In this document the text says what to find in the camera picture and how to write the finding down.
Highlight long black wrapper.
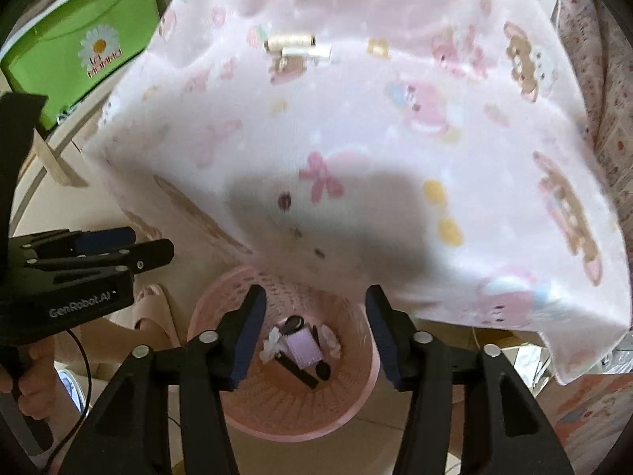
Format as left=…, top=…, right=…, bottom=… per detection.
left=274, top=350, right=320, bottom=391

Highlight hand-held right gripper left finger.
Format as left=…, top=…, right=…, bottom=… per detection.
left=59, top=284, right=268, bottom=475

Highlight pink printed blanket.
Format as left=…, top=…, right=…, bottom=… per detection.
left=81, top=0, right=631, bottom=387

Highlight pink printed bedsheet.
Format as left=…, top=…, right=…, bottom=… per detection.
left=541, top=371, right=633, bottom=475

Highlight curved wooden board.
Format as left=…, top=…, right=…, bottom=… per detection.
left=37, top=133, right=90, bottom=189

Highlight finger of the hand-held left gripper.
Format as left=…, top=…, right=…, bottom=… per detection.
left=12, top=226, right=136, bottom=258
left=34, top=239, right=175, bottom=278

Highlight floral printed cloth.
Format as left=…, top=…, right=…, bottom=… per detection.
left=554, top=0, right=633, bottom=268

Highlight person's left hand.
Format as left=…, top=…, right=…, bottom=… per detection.
left=0, top=341, right=61, bottom=422

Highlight cardboard box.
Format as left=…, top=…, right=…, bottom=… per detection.
left=472, top=329, right=543, bottom=358

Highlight pink plastic basket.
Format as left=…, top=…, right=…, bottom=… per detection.
left=187, top=264, right=381, bottom=440

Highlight green storage box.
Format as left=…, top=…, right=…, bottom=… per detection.
left=0, top=0, right=159, bottom=132

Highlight beige thread spool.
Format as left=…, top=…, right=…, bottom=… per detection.
left=263, top=34, right=316, bottom=53

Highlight white tissue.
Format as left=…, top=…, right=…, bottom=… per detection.
left=261, top=329, right=286, bottom=363
left=319, top=324, right=345, bottom=360

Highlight black cable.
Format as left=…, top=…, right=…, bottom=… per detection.
left=42, top=327, right=95, bottom=473

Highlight black plastic spoon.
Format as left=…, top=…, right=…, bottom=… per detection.
left=309, top=325, right=334, bottom=383

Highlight person's foot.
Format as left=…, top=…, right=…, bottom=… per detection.
left=54, top=307, right=181, bottom=377

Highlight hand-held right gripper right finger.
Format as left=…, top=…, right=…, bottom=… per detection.
left=365, top=284, right=577, bottom=475

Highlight printed tissue packet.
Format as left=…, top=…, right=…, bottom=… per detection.
left=287, top=331, right=325, bottom=370

